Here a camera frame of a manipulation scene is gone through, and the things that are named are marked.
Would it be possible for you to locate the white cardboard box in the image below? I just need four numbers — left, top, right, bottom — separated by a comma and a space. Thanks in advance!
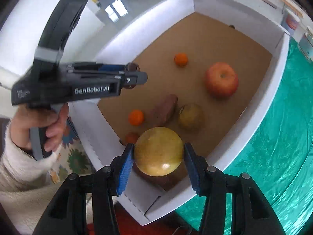
67, 0, 292, 227

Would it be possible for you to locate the orange tangerine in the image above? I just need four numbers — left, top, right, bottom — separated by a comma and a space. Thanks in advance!
174, 53, 188, 67
128, 109, 145, 126

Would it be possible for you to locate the left red label can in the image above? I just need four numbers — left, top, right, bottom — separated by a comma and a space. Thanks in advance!
280, 9, 300, 36

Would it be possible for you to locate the clear glass jar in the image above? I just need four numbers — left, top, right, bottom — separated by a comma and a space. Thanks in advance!
298, 26, 313, 61

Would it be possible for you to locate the cream sleeve left forearm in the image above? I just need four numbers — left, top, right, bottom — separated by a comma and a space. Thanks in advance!
0, 122, 99, 235

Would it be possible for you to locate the yellow green pear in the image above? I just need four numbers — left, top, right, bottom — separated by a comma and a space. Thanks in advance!
134, 127, 183, 177

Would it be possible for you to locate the large red apple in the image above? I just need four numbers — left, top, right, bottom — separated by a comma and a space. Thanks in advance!
205, 62, 239, 99

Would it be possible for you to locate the green brown apple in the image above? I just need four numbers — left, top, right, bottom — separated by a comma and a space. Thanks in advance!
178, 103, 204, 131

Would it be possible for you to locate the orange fuzzy sweater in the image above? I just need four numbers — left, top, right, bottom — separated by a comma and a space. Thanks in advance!
115, 203, 197, 234

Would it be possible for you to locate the purple sweet potato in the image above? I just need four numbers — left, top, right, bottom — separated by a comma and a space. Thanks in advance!
150, 94, 178, 127

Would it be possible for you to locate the dark brown mushroom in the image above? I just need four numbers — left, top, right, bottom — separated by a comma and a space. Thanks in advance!
125, 132, 139, 144
123, 62, 140, 89

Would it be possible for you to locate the green satin tablecloth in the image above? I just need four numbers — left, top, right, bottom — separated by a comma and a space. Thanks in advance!
174, 38, 313, 235

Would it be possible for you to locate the left hand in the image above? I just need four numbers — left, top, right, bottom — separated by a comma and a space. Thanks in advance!
10, 104, 69, 152

